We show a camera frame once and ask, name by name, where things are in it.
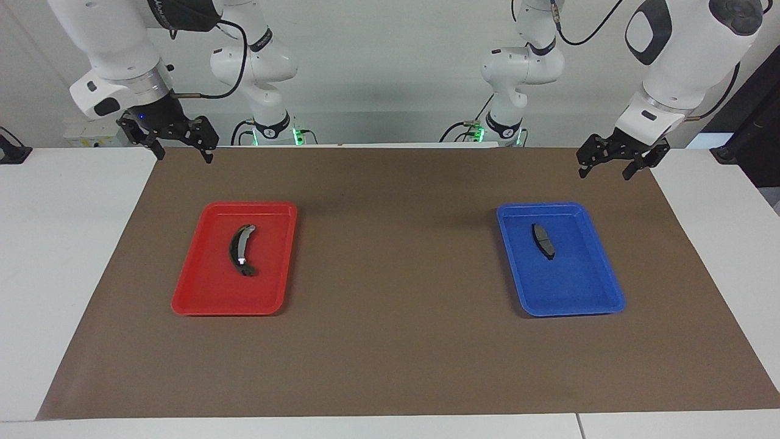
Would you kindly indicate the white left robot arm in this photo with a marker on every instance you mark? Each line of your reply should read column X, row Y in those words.
column 682, row 67

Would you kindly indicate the brown table mat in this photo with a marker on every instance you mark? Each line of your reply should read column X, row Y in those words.
column 390, row 353

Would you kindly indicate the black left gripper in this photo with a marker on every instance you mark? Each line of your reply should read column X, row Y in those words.
column 615, row 146

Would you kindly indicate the black stand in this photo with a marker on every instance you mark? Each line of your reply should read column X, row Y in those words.
column 755, row 122

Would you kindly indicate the long curved brake pad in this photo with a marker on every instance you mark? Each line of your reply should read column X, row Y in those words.
column 234, row 250

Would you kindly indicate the white wall box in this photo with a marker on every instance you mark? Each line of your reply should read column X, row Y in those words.
column 85, row 137

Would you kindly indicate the red plastic tray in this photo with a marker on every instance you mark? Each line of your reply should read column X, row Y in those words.
column 207, row 286

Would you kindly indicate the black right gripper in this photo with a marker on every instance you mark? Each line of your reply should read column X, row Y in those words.
column 161, row 113

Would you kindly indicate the blue plastic tray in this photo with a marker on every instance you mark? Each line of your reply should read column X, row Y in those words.
column 579, row 286

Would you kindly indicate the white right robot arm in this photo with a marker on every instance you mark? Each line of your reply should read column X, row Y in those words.
column 116, row 49

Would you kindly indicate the small dark brake pad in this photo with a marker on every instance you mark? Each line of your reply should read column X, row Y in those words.
column 542, row 241

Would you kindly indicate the black clamp mount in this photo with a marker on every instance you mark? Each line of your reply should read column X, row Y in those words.
column 12, row 153

